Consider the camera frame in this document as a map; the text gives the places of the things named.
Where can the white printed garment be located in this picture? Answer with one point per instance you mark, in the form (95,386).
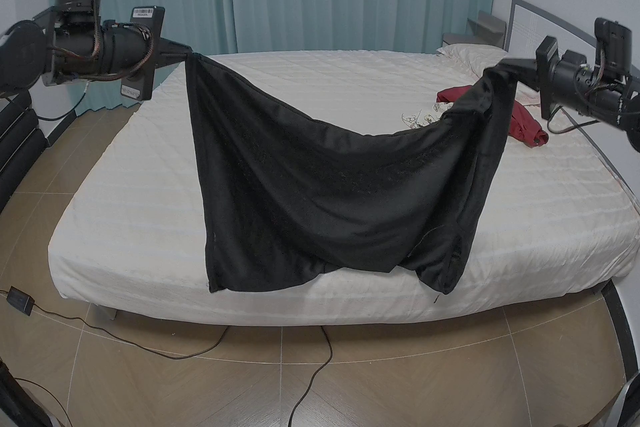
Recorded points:
(425,117)

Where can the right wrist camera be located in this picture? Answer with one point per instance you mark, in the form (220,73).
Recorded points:
(614,44)

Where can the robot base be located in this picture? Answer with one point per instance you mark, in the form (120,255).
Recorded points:
(631,407)

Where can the black power adapter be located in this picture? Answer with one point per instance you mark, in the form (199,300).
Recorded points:
(19,301)

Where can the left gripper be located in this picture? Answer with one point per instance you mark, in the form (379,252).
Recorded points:
(125,49)

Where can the black padded chair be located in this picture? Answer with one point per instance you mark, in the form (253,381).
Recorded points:
(17,150)

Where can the black T-shirt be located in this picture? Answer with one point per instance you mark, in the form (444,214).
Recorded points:
(325,195)

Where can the bed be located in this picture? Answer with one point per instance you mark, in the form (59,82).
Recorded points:
(300,89)

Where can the cream pillow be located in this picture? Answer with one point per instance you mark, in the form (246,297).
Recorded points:
(470,54)

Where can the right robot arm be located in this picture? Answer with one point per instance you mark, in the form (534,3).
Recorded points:
(610,104)

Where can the dark red garment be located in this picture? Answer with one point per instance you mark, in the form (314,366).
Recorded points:
(525,124)

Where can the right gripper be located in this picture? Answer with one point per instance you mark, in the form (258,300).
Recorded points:
(547,79)

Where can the grey bedside table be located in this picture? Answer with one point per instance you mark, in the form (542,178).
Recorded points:
(475,32)

